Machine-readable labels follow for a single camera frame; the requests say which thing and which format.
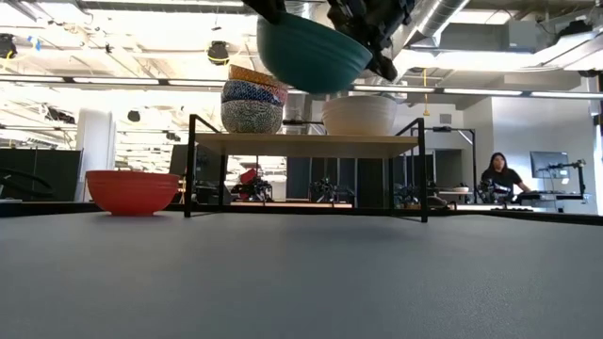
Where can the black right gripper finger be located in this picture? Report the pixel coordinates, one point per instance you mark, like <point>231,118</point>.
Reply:
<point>384,66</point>

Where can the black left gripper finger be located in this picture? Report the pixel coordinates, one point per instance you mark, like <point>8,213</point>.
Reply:
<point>271,9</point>

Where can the plain white bowl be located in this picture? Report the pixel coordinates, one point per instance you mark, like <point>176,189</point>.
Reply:
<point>358,117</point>

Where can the plain teal bowl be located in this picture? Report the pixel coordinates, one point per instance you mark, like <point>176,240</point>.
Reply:
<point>311,56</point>

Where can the orange patterned bowl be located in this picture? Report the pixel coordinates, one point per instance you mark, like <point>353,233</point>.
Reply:
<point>254,75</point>

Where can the blue patterned bowl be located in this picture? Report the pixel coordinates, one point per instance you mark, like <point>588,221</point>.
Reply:
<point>249,92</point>

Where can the black-white leaf bowl red inside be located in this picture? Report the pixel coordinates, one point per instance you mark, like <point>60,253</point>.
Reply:
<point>252,117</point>

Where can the plain red bowl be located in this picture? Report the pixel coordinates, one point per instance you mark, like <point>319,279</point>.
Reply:
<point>132,193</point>

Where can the black background robot arm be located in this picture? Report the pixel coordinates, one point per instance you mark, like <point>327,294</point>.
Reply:
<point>254,188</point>
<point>327,190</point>
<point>492,190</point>

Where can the long ceiling light strip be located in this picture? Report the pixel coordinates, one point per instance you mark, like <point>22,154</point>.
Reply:
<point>471,92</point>
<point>118,81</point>

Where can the grey ventilation unit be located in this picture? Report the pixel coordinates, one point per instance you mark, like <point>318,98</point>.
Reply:
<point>490,37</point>

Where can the black partition panel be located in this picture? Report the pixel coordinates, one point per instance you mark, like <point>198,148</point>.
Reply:
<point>299,181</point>
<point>56,174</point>

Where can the seated person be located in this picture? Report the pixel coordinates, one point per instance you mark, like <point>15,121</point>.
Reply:
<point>501,176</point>

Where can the black display panel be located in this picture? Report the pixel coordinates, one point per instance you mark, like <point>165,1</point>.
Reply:
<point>207,165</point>

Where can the black round ceiling lamp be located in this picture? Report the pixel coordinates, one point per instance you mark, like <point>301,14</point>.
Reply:
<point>134,116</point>

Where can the computer monitor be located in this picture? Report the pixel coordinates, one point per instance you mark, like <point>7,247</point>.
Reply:
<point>549,165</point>

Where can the wooden background work table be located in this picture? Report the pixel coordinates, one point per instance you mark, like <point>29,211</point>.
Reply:
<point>551,195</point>

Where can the white round pillar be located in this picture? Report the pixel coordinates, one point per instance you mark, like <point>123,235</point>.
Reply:
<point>94,150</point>

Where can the black boom stand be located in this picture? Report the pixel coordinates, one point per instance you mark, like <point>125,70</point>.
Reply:
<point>580,179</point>

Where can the black ceiling device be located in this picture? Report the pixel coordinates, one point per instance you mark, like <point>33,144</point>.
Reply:
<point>7,46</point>

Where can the ribbed silver air duct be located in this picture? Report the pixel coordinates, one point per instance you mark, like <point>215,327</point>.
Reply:
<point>301,7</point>

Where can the smooth silver air duct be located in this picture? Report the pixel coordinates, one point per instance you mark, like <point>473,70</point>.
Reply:
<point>440,16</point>

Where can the black metal rig frame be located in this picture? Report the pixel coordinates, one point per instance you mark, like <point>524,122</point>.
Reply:
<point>443,129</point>

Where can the wooden shelf black metal frame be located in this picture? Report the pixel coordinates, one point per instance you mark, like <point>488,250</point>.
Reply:
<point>306,145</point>

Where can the black table edge rail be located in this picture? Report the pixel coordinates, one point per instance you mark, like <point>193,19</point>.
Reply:
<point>70,208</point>

